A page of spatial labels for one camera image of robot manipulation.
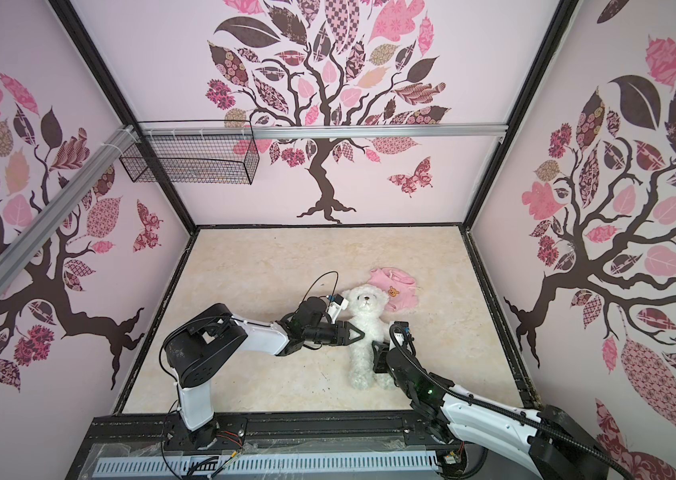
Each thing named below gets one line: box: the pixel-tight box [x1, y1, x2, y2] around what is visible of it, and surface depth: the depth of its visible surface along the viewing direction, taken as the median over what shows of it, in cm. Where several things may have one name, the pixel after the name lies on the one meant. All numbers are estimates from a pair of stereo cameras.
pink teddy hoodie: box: [367, 267, 419, 313], surface depth 102 cm
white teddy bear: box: [342, 284, 397, 390], surface depth 85 cm
